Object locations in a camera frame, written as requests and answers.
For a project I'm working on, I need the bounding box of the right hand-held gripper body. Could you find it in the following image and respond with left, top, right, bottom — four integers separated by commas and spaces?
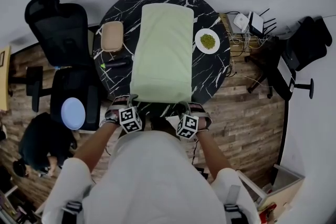
176, 102, 213, 140

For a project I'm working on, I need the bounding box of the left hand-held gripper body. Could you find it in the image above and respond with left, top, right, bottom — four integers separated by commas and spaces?
104, 95, 144, 135

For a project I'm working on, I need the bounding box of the light green towel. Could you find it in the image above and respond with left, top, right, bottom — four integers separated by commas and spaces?
129, 3, 195, 103

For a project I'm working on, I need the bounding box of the person's right forearm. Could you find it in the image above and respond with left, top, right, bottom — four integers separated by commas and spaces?
196, 130, 234, 182

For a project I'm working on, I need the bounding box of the person's left forearm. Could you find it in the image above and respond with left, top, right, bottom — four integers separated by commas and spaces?
73, 121, 122, 174

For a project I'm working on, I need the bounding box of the black marker with green tip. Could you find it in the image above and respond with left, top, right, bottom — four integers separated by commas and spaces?
100, 59, 131, 69

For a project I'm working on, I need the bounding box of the light blue round plate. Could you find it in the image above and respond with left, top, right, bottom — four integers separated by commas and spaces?
60, 97, 87, 131

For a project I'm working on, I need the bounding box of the white round plate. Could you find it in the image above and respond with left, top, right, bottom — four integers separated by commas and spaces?
194, 28, 221, 55

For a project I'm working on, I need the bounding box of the beige rectangular tray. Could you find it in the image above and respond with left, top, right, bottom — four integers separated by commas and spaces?
100, 20, 125, 53

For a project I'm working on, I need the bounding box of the person's white shirt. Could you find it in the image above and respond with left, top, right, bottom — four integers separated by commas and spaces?
41, 129, 261, 224

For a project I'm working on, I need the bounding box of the pile of green peas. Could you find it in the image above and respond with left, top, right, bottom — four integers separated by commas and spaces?
199, 33, 217, 50

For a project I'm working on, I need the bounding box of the black mesh office chair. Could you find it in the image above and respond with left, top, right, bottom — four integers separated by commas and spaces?
24, 0, 102, 132

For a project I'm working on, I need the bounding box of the white square network box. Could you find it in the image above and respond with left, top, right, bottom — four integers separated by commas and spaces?
233, 13, 250, 34

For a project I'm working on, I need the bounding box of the white router with black antennas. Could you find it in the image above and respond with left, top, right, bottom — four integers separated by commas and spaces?
247, 8, 278, 37

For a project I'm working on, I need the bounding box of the open cardboard box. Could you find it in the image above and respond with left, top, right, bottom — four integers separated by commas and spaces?
236, 163, 306, 224

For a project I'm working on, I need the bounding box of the light wooden board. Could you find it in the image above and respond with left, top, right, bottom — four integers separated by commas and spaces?
0, 44, 13, 112

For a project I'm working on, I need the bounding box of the tangle of white cables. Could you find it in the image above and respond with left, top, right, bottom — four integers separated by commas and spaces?
226, 10, 274, 87

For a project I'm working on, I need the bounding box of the black shoulder strap buckle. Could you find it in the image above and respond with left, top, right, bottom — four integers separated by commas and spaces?
61, 200, 83, 224
224, 184, 249, 224

